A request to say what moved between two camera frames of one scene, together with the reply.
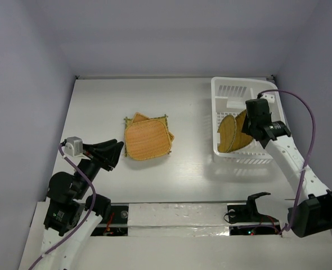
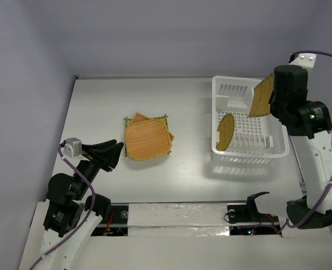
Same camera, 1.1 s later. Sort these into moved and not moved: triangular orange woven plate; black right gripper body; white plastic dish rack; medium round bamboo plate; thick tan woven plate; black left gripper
Moved: black right gripper body; medium round bamboo plate
Not moved: black left gripper; thick tan woven plate; white plastic dish rack; triangular orange woven plate
